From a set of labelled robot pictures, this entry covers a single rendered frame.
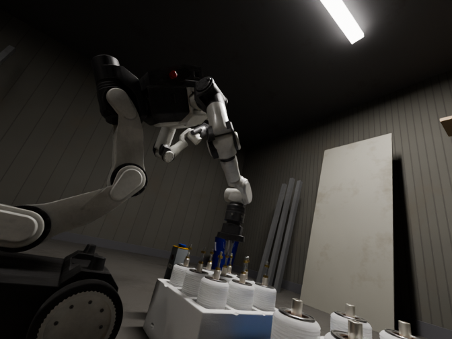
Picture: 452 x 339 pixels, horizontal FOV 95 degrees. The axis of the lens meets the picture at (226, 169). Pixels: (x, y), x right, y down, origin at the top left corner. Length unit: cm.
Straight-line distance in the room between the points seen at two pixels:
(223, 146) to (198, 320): 57
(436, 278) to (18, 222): 303
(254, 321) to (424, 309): 231
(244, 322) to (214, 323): 11
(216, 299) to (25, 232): 61
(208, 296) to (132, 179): 51
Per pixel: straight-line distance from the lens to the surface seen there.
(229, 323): 76
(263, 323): 86
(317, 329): 54
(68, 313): 74
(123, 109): 100
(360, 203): 275
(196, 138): 151
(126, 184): 90
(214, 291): 74
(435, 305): 295
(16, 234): 89
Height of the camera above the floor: 35
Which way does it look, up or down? 21 degrees up
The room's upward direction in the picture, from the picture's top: 13 degrees clockwise
